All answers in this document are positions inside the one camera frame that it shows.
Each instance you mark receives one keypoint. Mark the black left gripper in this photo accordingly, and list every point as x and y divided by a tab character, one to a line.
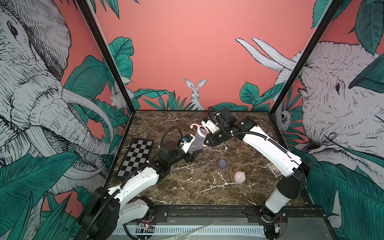
191	158

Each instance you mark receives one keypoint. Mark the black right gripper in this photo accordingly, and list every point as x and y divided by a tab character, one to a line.
211	140

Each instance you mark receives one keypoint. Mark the clear plastic baby bottle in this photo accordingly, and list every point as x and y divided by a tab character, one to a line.
197	143

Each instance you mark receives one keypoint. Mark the purple bottle collar with straw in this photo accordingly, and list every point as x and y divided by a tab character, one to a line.
222	164

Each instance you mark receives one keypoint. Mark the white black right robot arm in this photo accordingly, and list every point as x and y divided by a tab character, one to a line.
294	169

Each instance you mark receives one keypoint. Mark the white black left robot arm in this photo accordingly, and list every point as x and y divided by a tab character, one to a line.
116	206

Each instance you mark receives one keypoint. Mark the pink bottle cap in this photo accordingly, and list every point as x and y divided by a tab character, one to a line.
240	177

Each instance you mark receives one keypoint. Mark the black white checkerboard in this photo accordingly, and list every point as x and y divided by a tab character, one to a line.
137	156

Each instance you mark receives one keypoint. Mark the playing card box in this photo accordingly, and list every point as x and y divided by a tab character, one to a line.
273	169

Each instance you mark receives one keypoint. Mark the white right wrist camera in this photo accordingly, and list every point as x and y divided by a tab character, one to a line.
210	125

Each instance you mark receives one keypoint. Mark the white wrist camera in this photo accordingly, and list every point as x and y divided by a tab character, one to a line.
186	143
210	125

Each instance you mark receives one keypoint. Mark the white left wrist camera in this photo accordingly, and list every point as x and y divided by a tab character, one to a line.
186	143

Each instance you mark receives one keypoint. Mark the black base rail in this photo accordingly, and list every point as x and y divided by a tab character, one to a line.
252	213

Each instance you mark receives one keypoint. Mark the white ribbed cable duct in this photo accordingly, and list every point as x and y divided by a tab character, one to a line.
163	230

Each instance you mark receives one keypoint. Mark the black enclosure frame post right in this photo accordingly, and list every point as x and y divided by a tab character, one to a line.
323	24

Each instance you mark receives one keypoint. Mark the black enclosure frame post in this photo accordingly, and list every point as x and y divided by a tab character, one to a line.
90	18
323	24

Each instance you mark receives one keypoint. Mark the black enclosure frame post left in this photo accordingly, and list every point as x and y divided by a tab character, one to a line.
90	18

